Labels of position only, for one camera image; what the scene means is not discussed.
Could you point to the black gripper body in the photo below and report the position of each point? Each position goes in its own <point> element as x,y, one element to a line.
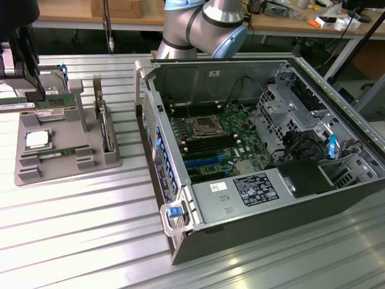
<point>18,13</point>

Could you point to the green RAM stick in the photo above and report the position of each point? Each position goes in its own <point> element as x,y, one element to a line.
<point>60,152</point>
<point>57,101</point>

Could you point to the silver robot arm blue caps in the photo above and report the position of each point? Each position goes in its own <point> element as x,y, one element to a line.
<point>204,27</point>

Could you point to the black RAM slot white clips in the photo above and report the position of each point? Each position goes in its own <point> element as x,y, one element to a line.
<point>207,149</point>
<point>207,141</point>
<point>195,110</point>
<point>195,105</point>

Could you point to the hard disk blue rails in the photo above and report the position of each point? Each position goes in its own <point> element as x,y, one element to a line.
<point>54,79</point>

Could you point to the wooden desk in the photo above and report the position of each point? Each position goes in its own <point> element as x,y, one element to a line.
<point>66,12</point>

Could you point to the silver CPU chip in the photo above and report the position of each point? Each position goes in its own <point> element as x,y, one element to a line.
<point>37,140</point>

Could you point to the grey parts rack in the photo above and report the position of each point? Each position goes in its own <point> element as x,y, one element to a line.
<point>60,168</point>

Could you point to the metal CPU socket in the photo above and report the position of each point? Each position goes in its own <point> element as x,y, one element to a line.
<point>207,125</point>

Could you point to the long black expansion slot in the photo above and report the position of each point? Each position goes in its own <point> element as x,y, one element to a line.
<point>204,154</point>

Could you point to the blue expansion slot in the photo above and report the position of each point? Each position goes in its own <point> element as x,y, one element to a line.
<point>204,161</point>

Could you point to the green Dell motherboard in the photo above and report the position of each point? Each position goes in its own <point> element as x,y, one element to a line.
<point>240,126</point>

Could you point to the grey power supply unit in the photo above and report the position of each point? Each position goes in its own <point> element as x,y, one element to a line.
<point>216,207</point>

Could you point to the silver finned chipset heatsink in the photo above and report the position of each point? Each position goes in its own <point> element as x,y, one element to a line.
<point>245,167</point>

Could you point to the metal disk bay cage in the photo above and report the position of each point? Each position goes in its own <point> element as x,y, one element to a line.
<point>279,105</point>

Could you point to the orange white small box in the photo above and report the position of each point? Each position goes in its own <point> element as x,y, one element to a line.
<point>323,21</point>

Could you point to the open black PC case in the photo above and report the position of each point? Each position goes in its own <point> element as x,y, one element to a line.
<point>270,234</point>

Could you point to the black plastic fan shroud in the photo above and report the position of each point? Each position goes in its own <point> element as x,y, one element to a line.
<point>303,179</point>

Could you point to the white tape roll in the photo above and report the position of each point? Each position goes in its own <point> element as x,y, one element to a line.
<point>340,25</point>

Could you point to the black tripod pole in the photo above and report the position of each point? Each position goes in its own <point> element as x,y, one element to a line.
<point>361,39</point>

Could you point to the cardboard box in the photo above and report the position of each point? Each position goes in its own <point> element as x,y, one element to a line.
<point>376,64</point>

